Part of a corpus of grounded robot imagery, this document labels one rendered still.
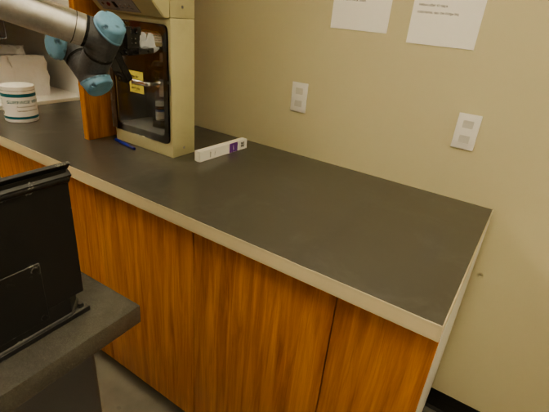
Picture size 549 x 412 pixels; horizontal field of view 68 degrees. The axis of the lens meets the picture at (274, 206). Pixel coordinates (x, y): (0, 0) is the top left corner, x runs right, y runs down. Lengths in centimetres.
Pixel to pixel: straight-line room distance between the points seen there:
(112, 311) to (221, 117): 128
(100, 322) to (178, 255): 51
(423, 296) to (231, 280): 51
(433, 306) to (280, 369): 49
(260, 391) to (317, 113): 101
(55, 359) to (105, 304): 14
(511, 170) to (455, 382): 90
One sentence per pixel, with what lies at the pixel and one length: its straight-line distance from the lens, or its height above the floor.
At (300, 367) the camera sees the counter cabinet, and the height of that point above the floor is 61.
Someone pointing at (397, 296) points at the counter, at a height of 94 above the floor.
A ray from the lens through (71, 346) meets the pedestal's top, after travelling 78.
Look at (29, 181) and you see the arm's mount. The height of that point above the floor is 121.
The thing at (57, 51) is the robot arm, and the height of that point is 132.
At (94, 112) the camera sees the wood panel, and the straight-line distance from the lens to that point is 177.
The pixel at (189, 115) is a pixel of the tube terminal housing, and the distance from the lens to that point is 158.
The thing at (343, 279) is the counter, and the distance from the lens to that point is 93.
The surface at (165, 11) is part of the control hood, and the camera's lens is 146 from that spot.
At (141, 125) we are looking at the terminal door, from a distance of 163.
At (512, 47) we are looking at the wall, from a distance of 145.
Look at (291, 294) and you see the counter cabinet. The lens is 104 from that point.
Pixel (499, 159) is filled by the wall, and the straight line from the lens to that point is 149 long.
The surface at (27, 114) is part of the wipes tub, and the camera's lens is 206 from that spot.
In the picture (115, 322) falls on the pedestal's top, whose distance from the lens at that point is 81.
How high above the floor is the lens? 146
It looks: 25 degrees down
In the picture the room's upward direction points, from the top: 5 degrees clockwise
